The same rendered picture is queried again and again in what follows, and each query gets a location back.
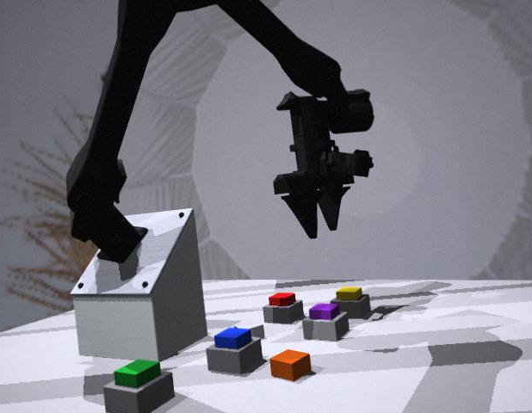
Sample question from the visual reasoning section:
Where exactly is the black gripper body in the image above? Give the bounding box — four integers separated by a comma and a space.
273, 133, 354, 195

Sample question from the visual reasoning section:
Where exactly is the green button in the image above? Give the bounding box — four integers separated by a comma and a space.
102, 360, 175, 413

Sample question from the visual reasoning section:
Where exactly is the purple button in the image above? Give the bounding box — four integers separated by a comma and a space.
302, 303, 349, 342

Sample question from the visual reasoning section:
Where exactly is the orange block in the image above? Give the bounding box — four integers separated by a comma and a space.
269, 349, 312, 381

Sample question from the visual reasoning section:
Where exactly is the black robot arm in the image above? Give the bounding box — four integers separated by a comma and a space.
66, 0, 374, 263

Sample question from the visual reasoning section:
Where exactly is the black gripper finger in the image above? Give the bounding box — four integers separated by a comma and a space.
318, 186, 351, 231
281, 191, 325, 239

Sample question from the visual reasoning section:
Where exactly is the red button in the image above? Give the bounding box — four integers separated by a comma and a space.
263, 293, 304, 324

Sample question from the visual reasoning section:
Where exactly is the yellow button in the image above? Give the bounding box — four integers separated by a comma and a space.
330, 287, 371, 319

